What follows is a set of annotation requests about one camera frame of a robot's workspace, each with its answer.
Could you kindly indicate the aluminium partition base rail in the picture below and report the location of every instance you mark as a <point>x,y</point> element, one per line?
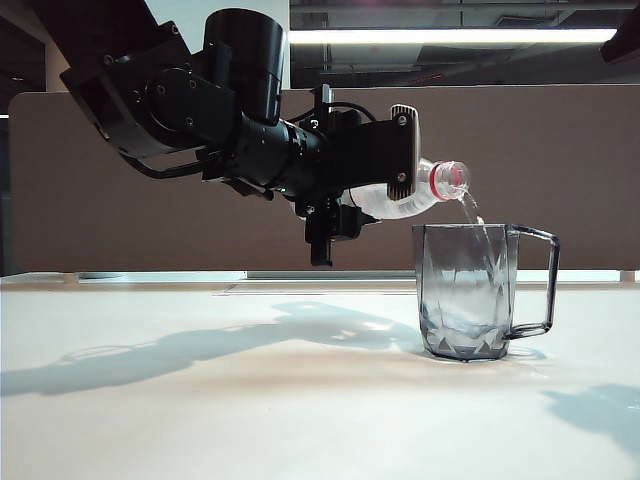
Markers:
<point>150,276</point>

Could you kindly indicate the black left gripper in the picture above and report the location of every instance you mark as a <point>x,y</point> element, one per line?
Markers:
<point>319,225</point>

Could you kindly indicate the red label mineral water bottle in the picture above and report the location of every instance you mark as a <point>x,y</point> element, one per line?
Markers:
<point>424,180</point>

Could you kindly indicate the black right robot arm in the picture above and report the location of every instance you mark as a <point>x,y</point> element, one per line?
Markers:
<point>625,40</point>

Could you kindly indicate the white ceiling light strip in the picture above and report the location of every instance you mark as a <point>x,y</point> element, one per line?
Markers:
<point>450,36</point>

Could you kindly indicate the brown desk partition panel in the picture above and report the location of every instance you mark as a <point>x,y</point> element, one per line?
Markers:
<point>500,150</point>

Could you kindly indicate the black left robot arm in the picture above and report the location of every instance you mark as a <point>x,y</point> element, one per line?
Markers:
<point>200,100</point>

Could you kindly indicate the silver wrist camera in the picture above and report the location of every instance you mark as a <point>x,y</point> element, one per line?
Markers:
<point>405,150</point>

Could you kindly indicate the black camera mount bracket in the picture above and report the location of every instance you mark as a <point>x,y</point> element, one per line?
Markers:
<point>360,155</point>

